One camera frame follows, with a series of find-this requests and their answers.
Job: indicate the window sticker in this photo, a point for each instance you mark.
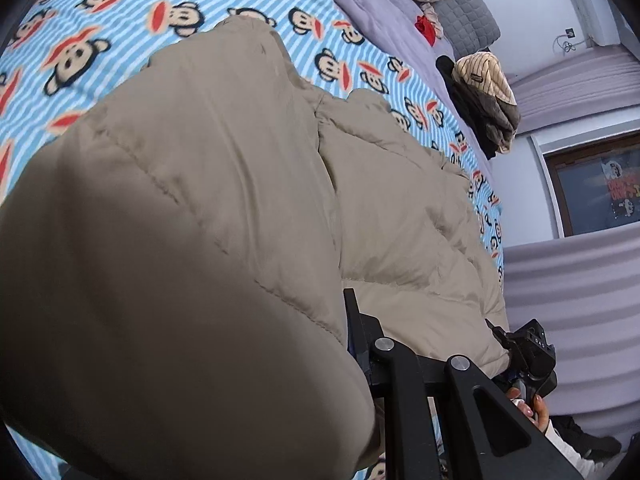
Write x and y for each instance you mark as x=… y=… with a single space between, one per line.
x=622 y=190

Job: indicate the person's right forearm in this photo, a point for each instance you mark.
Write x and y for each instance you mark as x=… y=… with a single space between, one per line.
x=570 y=455

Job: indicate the folded black clothes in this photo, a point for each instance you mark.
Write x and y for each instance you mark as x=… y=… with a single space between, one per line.
x=465 y=105

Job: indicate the brown fleece garment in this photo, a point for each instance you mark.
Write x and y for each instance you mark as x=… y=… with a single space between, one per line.
x=502 y=120

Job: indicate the grey quilted pillow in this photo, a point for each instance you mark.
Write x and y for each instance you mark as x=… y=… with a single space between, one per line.
x=470 y=15

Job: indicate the red cloth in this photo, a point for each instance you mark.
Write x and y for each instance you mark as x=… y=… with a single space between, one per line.
x=425 y=30

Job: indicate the beige striped garment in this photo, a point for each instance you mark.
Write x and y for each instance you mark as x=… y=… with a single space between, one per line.
x=482 y=75

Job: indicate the dark framed window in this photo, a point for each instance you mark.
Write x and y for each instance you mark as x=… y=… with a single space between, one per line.
x=585 y=195

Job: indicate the beige puffer jacket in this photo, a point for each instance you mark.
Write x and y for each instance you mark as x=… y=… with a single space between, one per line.
x=200 y=210

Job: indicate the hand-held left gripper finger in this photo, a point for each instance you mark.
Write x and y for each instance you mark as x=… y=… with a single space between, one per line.
x=415 y=410

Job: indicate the person's right hand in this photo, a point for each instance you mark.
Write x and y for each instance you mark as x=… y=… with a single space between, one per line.
x=537 y=410

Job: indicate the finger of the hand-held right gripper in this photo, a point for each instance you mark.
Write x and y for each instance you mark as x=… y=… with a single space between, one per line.
x=500 y=336

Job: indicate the black shoe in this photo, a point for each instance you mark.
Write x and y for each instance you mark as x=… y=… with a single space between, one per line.
x=590 y=440

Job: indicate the pink cloth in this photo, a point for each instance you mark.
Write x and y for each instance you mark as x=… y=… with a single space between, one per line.
x=434 y=14

